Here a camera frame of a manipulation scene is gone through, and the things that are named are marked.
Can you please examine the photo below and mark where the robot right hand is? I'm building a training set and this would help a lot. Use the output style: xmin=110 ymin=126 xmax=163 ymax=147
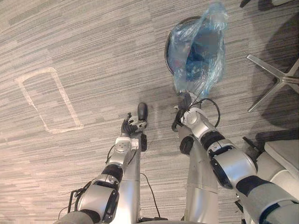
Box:
xmin=173 ymin=90 xmax=201 ymax=112

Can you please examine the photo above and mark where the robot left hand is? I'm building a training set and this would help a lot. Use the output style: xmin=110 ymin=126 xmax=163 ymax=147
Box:
xmin=120 ymin=112 xmax=149 ymax=137

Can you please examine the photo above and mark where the blue plastic trash bag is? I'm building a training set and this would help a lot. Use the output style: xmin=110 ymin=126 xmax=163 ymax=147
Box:
xmin=167 ymin=2 xmax=229 ymax=99

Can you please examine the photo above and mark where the small black round bin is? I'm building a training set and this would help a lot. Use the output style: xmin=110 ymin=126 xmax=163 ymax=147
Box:
xmin=164 ymin=18 xmax=212 ymax=94

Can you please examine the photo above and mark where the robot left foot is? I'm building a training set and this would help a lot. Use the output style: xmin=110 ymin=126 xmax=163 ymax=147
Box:
xmin=137 ymin=102 xmax=149 ymax=122

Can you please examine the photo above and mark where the robot left leg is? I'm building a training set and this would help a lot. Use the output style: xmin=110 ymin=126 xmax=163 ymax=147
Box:
xmin=116 ymin=132 xmax=143 ymax=224

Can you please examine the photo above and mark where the robot leg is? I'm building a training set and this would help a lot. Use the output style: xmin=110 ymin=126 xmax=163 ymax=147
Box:
xmin=178 ymin=130 xmax=221 ymax=224
xmin=116 ymin=132 xmax=143 ymax=224

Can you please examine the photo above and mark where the tape rectangle floor marking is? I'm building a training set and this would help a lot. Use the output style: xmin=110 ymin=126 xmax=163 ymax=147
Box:
xmin=14 ymin=67 xmax=84 ymax=134

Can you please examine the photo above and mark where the robot right leg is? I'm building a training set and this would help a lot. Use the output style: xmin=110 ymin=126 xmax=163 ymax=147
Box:
xmin=178 ymin=130 xmax=221 ymax=224

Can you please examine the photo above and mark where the grey fabric armchair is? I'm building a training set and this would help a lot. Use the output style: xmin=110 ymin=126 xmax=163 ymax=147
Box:
xmin=242 ymin=136 xmax=299 ymax=187

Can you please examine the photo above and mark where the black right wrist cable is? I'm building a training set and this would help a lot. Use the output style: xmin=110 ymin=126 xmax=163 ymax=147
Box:
xmin=192 ymin=98 xmax=221 ymax=128

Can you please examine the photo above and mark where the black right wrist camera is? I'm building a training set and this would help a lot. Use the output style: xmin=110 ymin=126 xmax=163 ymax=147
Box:
xmin=179 ymin=136 xmax=195 ymax=155

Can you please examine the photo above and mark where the thin black trailing cable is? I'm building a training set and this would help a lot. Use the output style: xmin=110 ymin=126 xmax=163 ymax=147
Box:
xmin=139 ymin=172 xmax=169 ymax=222

